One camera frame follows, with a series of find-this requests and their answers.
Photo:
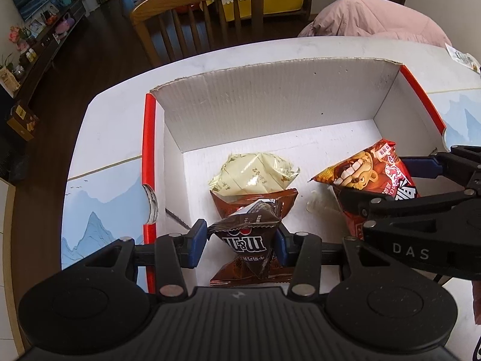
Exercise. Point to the pink plush toy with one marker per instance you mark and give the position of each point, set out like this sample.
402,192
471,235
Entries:
64,22

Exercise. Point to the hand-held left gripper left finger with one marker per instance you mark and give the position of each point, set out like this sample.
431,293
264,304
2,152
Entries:
197,242

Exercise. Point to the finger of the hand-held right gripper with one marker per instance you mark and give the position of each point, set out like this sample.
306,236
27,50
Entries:
421,166
394,206

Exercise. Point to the white printed packet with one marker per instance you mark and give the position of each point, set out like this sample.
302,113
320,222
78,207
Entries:
462,58

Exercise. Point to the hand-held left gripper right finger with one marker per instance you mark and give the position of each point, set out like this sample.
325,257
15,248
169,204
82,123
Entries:
282,250

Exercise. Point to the pink jacket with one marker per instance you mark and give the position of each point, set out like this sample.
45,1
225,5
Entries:
372,18

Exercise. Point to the brown shiny snack packet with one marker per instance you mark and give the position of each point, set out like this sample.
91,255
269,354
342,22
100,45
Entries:
229,203

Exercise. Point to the yellow cardboard box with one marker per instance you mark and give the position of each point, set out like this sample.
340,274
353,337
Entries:
22,122

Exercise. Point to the cream snack packet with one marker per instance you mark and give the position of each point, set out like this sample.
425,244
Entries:
251,175

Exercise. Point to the brown chocolate candy packet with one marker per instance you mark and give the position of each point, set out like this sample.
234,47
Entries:
244,242

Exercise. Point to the wooden TV cabinet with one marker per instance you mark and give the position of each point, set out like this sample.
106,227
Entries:
49,41

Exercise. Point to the red snack packet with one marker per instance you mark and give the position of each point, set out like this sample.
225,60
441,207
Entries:
360,173

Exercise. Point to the red cardboard box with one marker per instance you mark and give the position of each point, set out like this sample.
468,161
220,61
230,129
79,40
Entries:
263,120

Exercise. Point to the pink flower bouquet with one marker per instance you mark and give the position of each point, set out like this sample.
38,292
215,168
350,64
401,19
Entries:
18,37

